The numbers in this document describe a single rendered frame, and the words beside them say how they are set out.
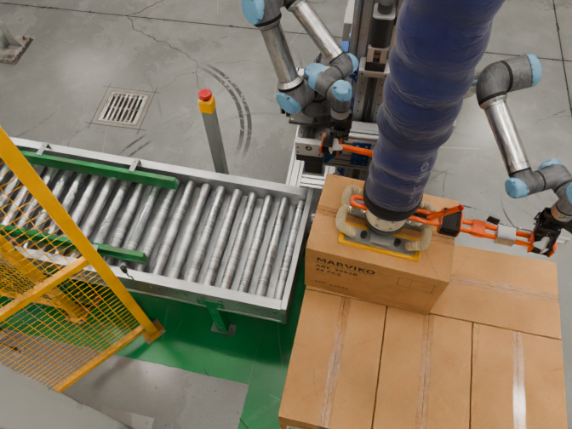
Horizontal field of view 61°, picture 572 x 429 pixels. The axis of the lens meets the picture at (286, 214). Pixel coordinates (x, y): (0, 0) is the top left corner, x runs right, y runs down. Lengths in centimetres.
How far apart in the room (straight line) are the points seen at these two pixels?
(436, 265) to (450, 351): 48
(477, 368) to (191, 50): 325
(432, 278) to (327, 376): 65
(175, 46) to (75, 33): 91
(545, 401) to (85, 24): 437
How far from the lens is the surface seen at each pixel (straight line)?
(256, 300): 235
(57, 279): 215
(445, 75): 135
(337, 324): 237
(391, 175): 170
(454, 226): 204
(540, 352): 257
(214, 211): 265
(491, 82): 189
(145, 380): 297
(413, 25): 129
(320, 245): 207
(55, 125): 413
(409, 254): 208
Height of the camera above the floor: 278
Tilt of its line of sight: 59 degrees down
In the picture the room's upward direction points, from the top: 2 degrees counter-clockwise
